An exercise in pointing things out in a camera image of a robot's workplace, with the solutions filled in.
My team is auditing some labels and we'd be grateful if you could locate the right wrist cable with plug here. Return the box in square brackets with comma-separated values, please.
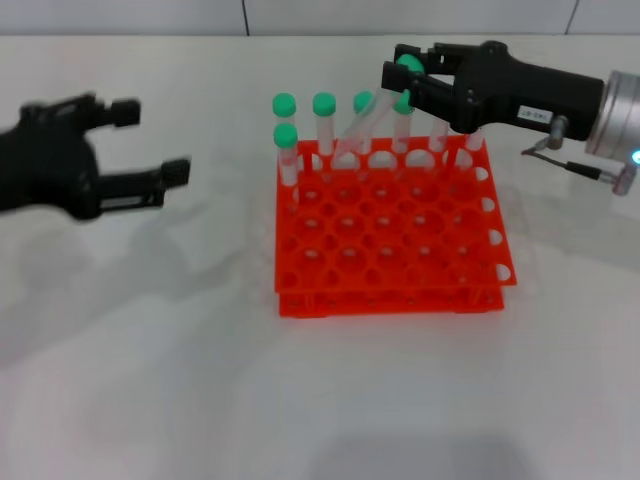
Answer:
[521, 114, 640, 197]

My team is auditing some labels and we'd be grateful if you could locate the orange plastic test tube rack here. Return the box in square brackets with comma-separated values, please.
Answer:
[273, 135, 517, 319]

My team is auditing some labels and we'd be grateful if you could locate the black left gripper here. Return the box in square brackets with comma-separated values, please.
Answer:
[0, 92, 193, 223]

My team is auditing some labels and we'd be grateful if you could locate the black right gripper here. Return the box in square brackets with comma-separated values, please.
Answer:
[381, 42, 605, 142]

